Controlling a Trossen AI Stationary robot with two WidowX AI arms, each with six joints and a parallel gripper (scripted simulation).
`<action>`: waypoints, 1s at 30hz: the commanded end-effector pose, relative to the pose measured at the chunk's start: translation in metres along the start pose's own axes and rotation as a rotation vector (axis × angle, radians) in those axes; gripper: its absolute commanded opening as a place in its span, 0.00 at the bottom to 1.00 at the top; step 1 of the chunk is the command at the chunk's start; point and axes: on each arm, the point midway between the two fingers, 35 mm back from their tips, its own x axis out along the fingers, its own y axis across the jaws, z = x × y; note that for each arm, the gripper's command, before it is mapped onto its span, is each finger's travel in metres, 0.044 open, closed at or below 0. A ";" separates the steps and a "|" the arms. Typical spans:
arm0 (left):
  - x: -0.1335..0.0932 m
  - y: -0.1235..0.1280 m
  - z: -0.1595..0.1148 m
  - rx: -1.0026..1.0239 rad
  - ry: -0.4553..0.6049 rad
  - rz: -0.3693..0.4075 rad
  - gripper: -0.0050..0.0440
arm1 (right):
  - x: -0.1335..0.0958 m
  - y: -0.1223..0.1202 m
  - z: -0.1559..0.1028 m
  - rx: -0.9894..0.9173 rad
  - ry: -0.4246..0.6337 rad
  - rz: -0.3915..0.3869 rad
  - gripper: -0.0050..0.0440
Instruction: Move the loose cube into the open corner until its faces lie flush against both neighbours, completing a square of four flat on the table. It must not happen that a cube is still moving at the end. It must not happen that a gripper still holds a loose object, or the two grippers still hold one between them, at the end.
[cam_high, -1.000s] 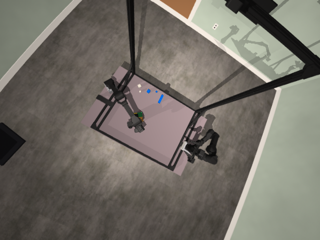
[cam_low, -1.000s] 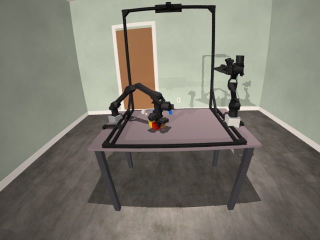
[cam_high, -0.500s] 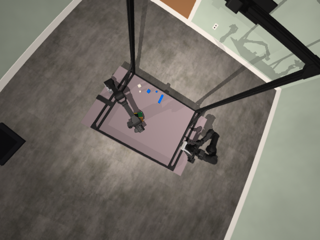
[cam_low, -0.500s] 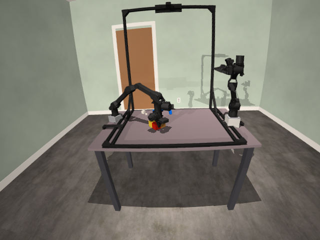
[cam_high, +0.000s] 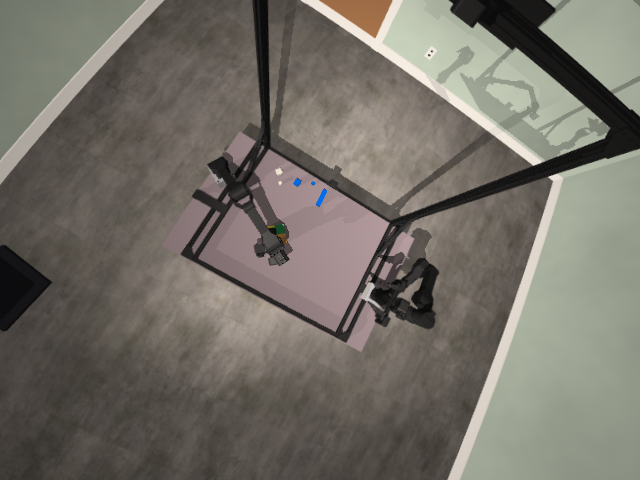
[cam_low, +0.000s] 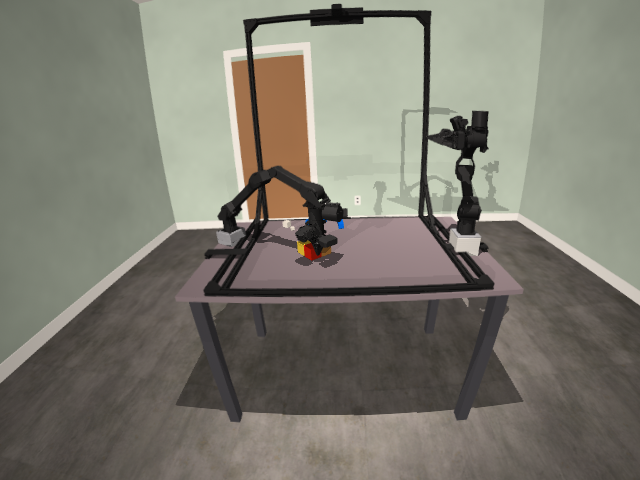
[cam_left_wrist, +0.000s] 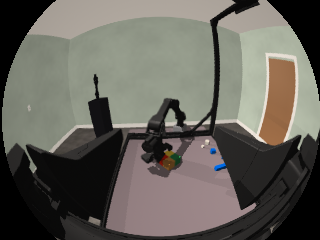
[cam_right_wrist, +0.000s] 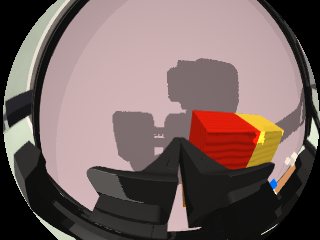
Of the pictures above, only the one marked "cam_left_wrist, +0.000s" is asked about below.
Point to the blue rectangular bar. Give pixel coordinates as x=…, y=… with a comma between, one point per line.
x=220, y=167

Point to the green cube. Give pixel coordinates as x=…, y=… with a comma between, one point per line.
x=176, y=157

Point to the yellow cube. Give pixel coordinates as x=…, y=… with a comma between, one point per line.
x=169, y=153

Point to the wooden cube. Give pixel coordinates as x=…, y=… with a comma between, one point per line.
x=168, y=163

